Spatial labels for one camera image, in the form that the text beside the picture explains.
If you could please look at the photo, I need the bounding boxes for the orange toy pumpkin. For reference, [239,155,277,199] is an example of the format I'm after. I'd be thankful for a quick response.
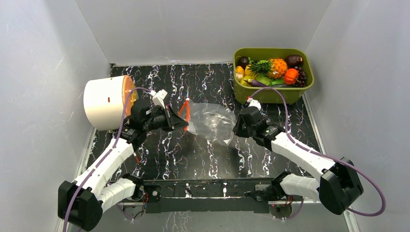
[283,68,299,85]

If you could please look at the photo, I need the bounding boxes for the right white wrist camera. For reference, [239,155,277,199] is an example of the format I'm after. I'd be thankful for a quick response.
[246,97,262,111]

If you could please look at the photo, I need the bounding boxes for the white cylinder orange lid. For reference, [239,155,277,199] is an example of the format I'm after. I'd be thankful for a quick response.
[83,75,138,131]

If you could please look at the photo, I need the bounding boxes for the yellow toy starfruit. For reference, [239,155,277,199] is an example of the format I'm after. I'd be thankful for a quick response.
[239,76,253,87]

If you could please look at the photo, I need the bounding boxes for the purple cable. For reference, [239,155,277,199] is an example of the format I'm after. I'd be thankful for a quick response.
[62,87,158,232]
[248,87,387,218]

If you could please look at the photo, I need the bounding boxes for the toy pineapple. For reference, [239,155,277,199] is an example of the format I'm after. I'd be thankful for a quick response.
[250,58,288,79]

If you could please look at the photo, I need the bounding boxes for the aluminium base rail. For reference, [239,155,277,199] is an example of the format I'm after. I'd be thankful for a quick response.
[112,192,350,205]

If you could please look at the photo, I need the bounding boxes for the dark purple toy mangosteen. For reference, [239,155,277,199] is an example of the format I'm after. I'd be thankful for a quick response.
[236,56,250,69]

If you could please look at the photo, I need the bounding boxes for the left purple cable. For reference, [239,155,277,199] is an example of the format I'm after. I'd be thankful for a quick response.
[62,87,158,232]

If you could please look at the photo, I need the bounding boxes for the dark maroon toy fruit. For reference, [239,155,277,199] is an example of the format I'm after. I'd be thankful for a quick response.
[284,55,304,68]

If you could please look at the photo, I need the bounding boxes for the clear orange zip top bag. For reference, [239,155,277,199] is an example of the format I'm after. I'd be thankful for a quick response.
[178,98,236,146]

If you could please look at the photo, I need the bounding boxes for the toy garlic bulb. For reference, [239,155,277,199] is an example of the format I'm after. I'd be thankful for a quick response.
[235,73,244,81]

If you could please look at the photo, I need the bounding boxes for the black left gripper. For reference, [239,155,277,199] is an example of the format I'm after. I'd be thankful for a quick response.
[143,105,189,132]

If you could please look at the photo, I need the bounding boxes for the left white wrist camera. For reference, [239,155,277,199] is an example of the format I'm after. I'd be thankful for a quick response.
[149,89,168,109]

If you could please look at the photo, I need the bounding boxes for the green toy cabbage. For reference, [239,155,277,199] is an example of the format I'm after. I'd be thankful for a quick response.
[255,74,271,86]

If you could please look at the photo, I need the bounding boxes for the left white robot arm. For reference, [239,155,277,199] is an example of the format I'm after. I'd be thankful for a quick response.
[58,103,189,231]

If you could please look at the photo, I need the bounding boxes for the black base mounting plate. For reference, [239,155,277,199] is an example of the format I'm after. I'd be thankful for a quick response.
[141,177,305,215]

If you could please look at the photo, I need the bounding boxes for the green toy lettuce leaf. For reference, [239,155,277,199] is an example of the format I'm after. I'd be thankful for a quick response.
[270,78,284,86]

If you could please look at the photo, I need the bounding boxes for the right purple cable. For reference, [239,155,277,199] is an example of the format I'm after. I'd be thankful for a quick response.
[248,87,387,218]

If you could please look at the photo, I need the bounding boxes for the yellow toy bell pepper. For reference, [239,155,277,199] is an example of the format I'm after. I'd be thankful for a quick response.
[244,65,256,78]

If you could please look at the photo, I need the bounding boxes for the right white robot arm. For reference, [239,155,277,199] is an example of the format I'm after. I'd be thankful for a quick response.
[233,106,364,215]

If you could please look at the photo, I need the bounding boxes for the orange yellow toy pear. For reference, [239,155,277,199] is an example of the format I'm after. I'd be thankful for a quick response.
[235,66,244,75]

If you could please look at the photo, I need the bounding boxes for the dark red toy grapes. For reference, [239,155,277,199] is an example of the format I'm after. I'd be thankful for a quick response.
[294,66,308,87]

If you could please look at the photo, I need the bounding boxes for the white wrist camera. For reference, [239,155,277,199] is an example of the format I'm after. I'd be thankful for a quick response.
[149,89,168,109]
[246,97,262,111]

